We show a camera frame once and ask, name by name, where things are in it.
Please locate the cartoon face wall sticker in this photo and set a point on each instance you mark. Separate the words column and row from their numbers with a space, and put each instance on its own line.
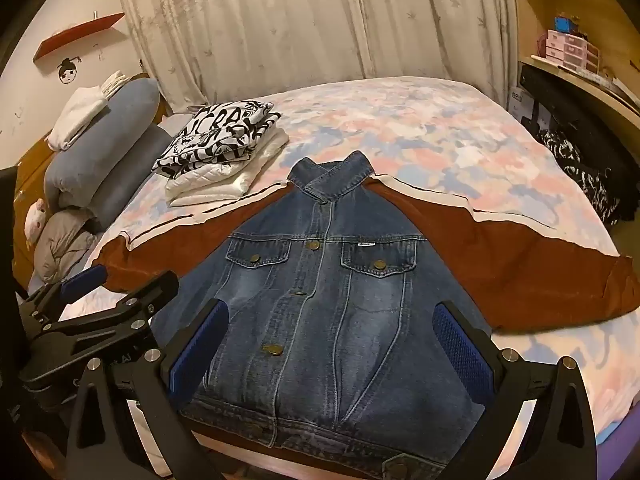
column 67, row 72

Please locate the pastel tie-dye bedspread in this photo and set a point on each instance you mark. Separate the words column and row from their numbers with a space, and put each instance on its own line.
column 400, row 125

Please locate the brown hooded sweatshirt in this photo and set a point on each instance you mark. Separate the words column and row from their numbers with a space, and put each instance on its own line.
column 320, row 285

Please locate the white quilted jacket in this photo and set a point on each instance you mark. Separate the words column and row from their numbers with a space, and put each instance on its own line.
column 225, row 185

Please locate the wooden bookshelf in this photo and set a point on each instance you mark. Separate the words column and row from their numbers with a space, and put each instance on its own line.
column 545, row 0

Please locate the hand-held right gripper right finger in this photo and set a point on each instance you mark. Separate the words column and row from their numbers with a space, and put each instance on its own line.
column 460, row 350

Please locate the blue-grey bolster pillow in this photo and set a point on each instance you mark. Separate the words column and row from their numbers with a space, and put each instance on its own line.
column 100, row 140
column 135, row 175

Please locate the small blue box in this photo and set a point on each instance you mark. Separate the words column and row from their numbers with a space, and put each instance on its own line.
column 564, row 25

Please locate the black and white printed garment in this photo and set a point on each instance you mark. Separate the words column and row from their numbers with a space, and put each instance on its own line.
column 215, row 140

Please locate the striped folded cloth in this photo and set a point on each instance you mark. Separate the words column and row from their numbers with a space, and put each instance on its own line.
column 114, row 84

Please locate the beige patterned curtain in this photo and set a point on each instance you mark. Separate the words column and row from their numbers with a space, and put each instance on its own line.
column 300, row 25

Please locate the white printed box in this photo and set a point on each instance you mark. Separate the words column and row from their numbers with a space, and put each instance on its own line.
column 515, row 102

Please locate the pink plush toy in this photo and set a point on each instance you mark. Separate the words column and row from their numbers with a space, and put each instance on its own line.
column 35, row 217

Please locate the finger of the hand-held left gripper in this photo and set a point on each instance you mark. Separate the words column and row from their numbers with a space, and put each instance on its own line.
column 85, row 280
column 145, row 295

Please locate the wooden headboard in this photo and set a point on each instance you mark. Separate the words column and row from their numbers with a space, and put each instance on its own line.
column 29, row 175

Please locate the pink drawer organizer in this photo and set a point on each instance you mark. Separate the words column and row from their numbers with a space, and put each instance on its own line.
column 565, row 47

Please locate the red wall shelf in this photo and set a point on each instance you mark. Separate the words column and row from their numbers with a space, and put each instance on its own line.
column 75, row 35

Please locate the white folded garment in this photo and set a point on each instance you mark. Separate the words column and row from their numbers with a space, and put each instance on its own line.
column 75, row 115

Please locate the grey puffer jacket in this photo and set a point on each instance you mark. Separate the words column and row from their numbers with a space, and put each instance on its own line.
column 65, row 245

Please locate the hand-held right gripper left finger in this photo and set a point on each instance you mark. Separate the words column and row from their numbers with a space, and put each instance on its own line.
column 200, row 345

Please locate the black and white patterned cloth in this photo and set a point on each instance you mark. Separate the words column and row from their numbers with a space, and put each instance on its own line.
column 575, row 167

